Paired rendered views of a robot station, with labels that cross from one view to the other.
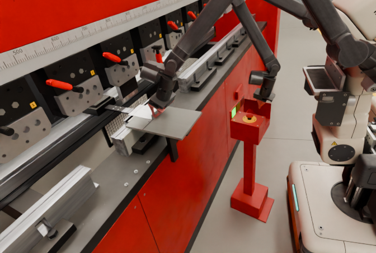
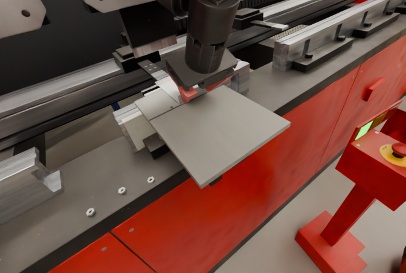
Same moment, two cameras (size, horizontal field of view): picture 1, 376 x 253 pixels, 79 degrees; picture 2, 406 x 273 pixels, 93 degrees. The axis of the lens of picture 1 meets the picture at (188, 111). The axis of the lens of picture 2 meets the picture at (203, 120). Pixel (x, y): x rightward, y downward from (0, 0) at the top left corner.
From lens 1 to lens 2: 0.61 m
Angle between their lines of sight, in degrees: 25
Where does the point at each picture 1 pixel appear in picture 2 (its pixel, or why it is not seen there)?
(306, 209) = not seen: outside the picture
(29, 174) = (10, 131)
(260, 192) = (348, 249)
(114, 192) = (67, 218)
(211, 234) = (255, 260)
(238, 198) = (309, 239)
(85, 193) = (26, 199)
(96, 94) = (15, 11)
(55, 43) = not seen: outside the picture
